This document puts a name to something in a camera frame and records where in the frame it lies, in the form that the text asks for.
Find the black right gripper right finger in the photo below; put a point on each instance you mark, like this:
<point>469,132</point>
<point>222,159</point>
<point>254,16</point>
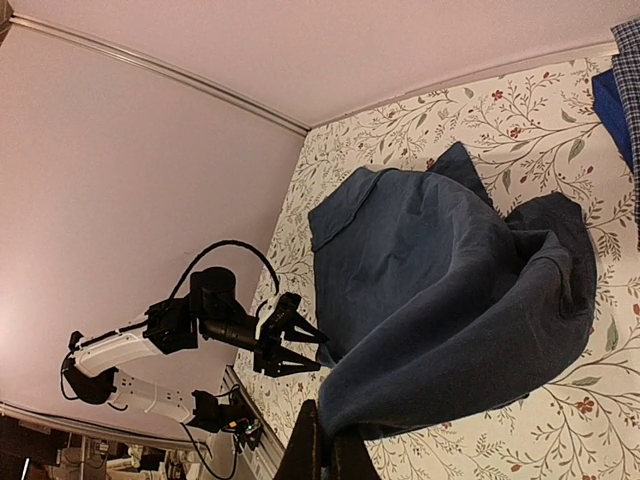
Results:
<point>350,459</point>

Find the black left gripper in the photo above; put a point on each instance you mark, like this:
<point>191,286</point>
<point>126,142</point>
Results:
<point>267,358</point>

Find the blue checkered button shirt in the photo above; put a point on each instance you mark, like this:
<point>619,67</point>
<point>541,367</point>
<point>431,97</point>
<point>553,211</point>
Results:
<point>626,72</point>

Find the grey blue garment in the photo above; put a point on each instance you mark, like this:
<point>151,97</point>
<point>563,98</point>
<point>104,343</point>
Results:
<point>435,306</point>

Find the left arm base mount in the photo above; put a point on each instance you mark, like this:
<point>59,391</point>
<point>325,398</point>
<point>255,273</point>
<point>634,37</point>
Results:
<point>228,413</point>

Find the floral patterned table cloth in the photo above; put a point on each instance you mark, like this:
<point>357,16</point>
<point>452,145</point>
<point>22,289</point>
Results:
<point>527,135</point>

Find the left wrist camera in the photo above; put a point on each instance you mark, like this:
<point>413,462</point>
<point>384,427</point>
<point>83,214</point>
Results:
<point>279,319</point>

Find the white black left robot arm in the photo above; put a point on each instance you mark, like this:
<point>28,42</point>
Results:
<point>210,311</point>

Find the folded royal blue garment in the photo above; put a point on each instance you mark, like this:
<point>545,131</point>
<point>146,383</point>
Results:
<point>607,105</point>

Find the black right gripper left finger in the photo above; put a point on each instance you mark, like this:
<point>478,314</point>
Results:
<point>302,459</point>

